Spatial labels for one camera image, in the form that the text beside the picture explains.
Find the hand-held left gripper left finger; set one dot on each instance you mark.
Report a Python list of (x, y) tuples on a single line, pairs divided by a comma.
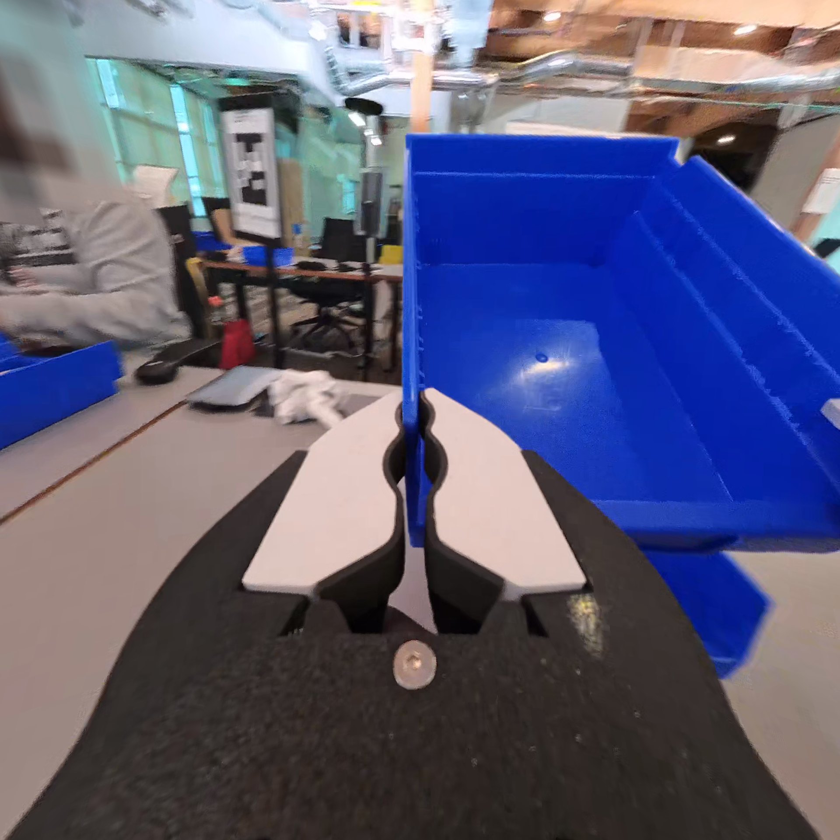
[(334, 512)]

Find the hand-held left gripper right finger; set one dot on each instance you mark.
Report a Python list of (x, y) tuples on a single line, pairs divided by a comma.
[(499, 512)]

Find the crumpled white cloth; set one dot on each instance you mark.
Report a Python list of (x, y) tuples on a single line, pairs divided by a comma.
[(305, 397)]

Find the grey closed laptop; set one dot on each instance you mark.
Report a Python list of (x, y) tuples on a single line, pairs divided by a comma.
[(233, 388)]

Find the red bag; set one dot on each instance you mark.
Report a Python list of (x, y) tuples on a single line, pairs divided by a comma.
[(237, 344)]

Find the black office chair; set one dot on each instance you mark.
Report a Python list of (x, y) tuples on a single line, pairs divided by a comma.
[(341, 239), (157, 371)]

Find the black legged wooden desk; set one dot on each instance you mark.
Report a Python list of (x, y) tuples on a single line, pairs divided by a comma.
[(328, 270)]

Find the small blue bin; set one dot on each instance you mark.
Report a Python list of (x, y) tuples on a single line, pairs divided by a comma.
[(283, 256)]

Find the yellow storage bin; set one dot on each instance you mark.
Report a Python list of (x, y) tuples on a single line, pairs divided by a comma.
[(391, 254)]

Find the grey pole with device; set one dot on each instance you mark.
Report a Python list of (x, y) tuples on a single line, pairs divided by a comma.
[(372, 197)]

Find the black and white poster board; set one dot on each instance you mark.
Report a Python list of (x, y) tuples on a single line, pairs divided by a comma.
[(253, 164)]

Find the silver ventilation duct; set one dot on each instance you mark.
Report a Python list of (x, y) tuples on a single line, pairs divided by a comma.
[(544, 65)]

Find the white wall paper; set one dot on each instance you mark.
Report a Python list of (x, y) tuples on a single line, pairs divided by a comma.
[(823, 190)]

